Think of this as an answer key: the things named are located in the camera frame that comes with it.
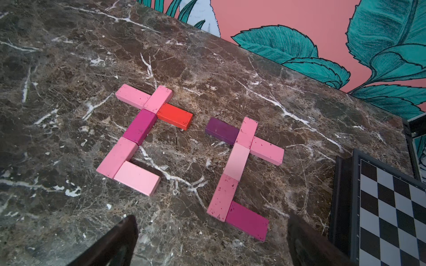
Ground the magenta block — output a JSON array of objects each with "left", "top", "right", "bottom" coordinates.
[
  {"left": 123, "top": 109, "right": 157, "bottom": 146},
  {"left": 226, "top": 201, "right": 269, "bottom": 242}
]

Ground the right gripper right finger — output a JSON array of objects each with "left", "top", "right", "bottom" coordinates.
[{"left": 287, "top": 212, "right": 354, "bottom": 266}]

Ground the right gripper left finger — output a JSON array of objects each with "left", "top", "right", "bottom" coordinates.
[{"left": 69, "top": 215, "right": 139, "bottom": 266}]

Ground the light pink block edge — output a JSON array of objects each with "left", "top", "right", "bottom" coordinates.
[{"left": 236, "top": 117, "right": 258, "bottom": 149}]

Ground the pink block horizontal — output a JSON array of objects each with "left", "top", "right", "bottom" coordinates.
[{"left": 207, "top": 174, "right": 239, "bottom": 222}]

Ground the black white checkerboard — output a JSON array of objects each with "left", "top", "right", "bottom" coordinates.
[{"left": 328, "top": 149, "right": 426, "bottom": 266}]

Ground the dark purple block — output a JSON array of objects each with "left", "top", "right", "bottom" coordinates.
[{"left": 205, "top": 117, "right": 239, "bottom": 145}]

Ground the light pink block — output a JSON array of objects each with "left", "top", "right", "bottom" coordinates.
[
  {"left": 114, "top": 161, "right": 161, "bottom": 196},
  {"left": 224, "top": 143, "right": 250, "bottom": 181}
]

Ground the pink block top pair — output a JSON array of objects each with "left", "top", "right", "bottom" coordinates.
[
  {"left": 115, "top": 84, "right": 150, "bottom": 110},
  {"left": 143, "top": 85, "right": 173, "bottom": 114}
]

